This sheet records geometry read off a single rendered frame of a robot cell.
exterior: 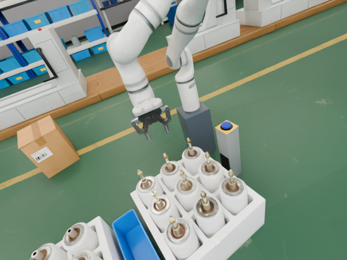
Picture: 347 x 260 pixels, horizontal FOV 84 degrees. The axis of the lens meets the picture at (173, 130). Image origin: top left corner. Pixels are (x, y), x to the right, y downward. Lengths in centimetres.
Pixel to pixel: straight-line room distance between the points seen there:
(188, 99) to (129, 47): 52
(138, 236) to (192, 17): 91
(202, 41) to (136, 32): 213
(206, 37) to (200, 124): 175
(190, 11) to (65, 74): 195
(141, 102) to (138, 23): 21
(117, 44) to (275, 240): 86
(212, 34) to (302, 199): 213
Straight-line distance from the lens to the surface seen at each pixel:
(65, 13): 497
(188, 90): 95
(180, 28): 75
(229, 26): 280
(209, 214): 69
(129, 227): 103
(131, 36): 53
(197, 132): 106
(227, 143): 86
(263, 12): 310
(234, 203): 73
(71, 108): 245
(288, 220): 98
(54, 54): 243
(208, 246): 73
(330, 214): 103
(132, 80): 57
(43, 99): 253
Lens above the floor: 86
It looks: 37 degrees down
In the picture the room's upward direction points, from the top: 18 degrees counter-clockwise
